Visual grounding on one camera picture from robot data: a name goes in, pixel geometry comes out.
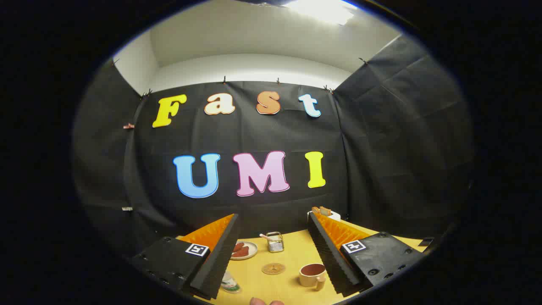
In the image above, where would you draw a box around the beige cup with wooden handle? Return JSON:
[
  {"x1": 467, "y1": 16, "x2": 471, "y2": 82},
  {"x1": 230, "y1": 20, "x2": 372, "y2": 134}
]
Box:
[{"x1": 299, "y1": 263, "x2": 327, "y2": 291}]

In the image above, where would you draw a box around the metal wire holder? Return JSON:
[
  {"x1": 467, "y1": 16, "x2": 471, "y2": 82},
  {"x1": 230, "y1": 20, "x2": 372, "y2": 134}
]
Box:
[{"x1": 267, "y1": 232, "x2": 285, "y2": 253}]

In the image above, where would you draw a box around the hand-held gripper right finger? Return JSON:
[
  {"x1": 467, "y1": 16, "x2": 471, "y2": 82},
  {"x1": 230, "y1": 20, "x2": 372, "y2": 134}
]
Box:
[{"x1": 307, "y1": 211, "x2": 426, "y2": 297}]

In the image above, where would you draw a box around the black backdrop cloth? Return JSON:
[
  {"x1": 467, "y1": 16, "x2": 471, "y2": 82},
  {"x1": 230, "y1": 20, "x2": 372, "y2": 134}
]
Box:
[{"x1": 72, "y1": 34, "x2": 475, "y2": 263}]

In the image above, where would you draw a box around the wooden table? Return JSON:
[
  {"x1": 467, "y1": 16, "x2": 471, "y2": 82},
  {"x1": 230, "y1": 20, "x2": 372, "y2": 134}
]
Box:
[{"x1": 176, "y1": 220, "x2": 424, "y2": 305}]

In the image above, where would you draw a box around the white toaster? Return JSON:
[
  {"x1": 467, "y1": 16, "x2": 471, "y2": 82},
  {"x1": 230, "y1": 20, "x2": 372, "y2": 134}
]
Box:
[{"x1": 307, "y1": 210, "x2": 341, "y2": 222}]

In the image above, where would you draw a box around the white round plate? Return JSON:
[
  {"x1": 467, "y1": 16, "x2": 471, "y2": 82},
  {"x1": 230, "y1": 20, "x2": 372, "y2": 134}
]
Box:
[{"x1": 231, "y1": 241, "x2": 258, "y2": 260}]

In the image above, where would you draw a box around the clear plastic juice bottle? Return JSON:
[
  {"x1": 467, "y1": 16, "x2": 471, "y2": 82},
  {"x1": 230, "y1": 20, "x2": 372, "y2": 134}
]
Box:
[{"x1": 220, "y1": 271, "x2": 242, "y2": 294}]

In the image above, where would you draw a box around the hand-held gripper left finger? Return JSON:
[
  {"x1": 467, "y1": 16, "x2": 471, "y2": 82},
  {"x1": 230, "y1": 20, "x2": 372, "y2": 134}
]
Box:
[{"x1": 127, "y1": 213, "x2": 240, "y2": 300}]

